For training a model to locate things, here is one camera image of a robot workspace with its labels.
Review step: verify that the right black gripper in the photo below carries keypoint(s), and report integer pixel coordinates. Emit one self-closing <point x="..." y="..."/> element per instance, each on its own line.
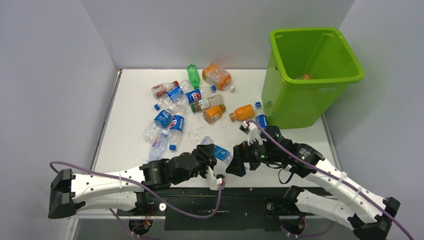
<point x="242" y="154"/>

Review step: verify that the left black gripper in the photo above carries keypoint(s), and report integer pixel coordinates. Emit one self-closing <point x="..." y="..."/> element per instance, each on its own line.
<point x="205" y="154"/>

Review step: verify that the light blue label bottle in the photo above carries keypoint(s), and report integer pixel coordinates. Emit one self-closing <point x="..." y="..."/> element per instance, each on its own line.
<point x="219" y="152"/>

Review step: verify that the blue label water bottle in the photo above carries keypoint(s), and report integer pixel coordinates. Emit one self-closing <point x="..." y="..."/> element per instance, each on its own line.
<point x="260" y="116"/>

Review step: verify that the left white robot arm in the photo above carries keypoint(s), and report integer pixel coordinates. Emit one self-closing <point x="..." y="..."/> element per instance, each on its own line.
<point x="76" y="189"/>

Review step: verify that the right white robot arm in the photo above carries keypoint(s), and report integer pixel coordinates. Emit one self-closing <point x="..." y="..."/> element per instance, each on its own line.
<point x="368" y="215"/>

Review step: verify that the green plastic bin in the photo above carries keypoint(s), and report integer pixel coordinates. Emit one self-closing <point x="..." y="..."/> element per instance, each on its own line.
<point x="307" y="70"/>

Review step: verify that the small orange juice bottle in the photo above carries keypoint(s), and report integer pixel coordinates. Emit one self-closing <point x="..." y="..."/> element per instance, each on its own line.
<point x="214" y="113"/>

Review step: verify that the pepsi bottle left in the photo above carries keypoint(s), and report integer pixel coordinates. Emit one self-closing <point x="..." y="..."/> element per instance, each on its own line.
<point x="176" y="127"/>

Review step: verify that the orange juice bottle lying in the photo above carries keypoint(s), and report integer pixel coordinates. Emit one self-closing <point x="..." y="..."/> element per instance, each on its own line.
<point x="242" y="113"/>

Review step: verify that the pepsi bottle blue cap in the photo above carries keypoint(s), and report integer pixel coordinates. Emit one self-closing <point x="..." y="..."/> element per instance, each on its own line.
<point x="198" y="94"/>

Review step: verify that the blue label crushed bottle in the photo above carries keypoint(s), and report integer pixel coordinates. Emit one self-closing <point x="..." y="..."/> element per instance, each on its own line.
<point x="170" y="97"/>

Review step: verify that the crushed red label bottle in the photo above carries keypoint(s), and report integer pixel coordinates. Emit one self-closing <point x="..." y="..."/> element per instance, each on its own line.
<point x="163" y="88"/>

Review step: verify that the green soda bottle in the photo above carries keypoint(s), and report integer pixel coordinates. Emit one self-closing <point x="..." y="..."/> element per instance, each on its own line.
<point x="193" y="75"/>

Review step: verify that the large orange tea bottle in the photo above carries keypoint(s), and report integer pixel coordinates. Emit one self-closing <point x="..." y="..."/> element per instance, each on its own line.
<point x="217" y="76"/>

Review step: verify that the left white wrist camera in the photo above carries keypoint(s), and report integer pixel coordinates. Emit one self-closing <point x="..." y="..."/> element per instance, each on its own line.
<point x="214" y="181"/>

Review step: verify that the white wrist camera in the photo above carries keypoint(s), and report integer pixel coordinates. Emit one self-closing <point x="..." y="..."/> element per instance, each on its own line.
<point x="214" y="181"/>
<point x="251" y="129"/>

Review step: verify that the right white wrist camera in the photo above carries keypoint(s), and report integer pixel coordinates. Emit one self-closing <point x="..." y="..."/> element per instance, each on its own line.
<point x="251" y="129"/>

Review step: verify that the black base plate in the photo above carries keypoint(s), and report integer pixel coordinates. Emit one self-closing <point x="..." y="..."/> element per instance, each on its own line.
<point x="238" y="209"/>

